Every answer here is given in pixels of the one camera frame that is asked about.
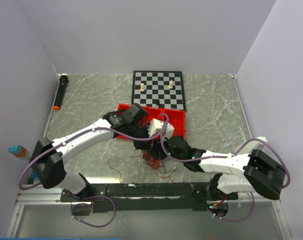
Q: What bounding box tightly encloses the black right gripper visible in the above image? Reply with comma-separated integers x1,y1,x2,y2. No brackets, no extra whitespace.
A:
147,132,186,163

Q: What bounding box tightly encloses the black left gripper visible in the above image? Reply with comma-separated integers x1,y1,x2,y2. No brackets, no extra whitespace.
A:
126,121,156,151

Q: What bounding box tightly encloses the brown cable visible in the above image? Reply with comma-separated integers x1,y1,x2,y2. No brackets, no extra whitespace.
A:
108,149,152,185

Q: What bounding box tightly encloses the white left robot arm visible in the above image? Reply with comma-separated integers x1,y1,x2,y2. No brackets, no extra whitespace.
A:
31,103,150,201

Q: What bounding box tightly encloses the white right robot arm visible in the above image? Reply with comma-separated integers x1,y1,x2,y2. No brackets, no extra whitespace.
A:
151,135,291,200

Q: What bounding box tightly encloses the red three-compartment plastic tray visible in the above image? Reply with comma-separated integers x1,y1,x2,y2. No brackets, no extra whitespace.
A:
111,103,186,137

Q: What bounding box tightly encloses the white chess piece left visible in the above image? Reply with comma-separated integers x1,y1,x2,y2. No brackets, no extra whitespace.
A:
140,83,145,92

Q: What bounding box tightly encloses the white chess piece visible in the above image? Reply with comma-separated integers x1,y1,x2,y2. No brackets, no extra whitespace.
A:
168,80,174,89
140,83,145,92

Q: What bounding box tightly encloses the black and grey chessboard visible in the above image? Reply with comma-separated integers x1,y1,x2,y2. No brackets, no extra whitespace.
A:
131,70,187,111

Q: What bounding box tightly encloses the white chess piece right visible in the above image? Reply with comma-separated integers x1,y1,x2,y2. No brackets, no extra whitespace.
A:
168,80,174,89

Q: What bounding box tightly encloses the black marker with orange cap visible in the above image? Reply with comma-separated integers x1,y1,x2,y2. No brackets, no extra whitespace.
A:
53,75,69,111

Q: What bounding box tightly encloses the blue and brown toy block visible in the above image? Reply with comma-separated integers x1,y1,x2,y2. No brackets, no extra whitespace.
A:
8,145,28,159

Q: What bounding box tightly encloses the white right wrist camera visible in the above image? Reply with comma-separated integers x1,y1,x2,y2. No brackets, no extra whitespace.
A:
163,123,175,139

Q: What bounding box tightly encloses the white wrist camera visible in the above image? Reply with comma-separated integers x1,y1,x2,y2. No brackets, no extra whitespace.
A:
163,123,175,139
147,118,164,137

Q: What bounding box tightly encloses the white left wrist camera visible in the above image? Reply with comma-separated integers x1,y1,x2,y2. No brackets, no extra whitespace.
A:
147,118,164,137

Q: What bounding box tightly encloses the purple robot cable left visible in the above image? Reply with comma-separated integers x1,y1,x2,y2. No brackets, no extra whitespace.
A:
18,127,165,191

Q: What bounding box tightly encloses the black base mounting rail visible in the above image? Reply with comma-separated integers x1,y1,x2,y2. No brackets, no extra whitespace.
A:
60,182,240,214

